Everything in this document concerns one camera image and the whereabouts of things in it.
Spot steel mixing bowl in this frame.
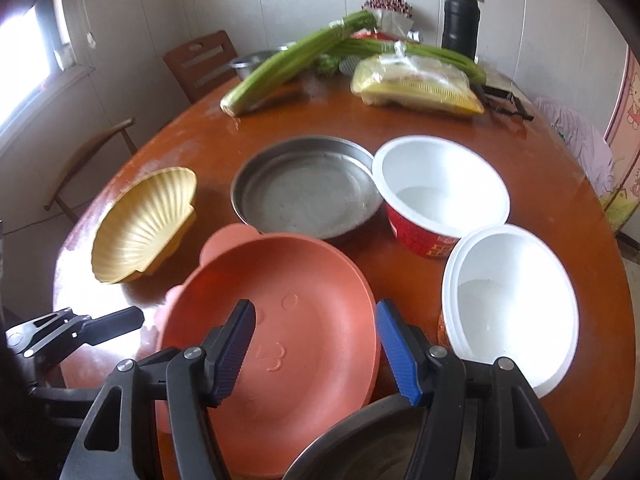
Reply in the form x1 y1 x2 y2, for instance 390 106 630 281
284 394 427 479

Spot red paper bowl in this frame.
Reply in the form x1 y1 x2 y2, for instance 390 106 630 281
372 136 511 258
442 224 579 398

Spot yellow shell-shaped plate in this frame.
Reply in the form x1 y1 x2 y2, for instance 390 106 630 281
91 167 198 284

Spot terracotta bear-shaped plate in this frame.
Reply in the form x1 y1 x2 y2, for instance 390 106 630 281
155 223 380 479

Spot steel round pan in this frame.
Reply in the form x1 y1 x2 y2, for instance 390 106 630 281
230 136 382 240

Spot curved light wooden chair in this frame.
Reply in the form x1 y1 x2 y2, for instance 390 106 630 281
42 117 139 224

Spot window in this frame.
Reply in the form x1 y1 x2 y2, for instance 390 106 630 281
1 0 94 131

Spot pink cloth on chair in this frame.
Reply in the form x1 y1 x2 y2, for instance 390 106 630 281
534 96 614 197

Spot brown slatted wooden chair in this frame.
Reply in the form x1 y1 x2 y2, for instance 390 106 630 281
163 30 236 104

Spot pink cartoon door curtain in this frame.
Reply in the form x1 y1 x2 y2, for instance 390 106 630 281
600 50 640 232

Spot black folding stand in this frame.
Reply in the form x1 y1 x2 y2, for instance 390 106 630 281
471 84 534 122

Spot steel bowl at rear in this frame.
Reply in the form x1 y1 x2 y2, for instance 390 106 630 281
229 46 288 80

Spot bagged yellow noodles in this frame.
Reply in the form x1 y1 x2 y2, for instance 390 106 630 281
350 53 484 116

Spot celery bunch front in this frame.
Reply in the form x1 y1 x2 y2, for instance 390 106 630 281
219 10 376 117

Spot celery bunch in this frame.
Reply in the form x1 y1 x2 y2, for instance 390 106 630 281
328 38 486 84
219 10 376 117

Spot celery bunch rear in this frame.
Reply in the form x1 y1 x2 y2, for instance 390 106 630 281
328 38 486 84

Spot black thermos bottle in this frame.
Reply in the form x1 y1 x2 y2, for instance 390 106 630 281
442 0 482 61

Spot dried flower bouquet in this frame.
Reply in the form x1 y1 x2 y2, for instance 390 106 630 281
362 0 413 38

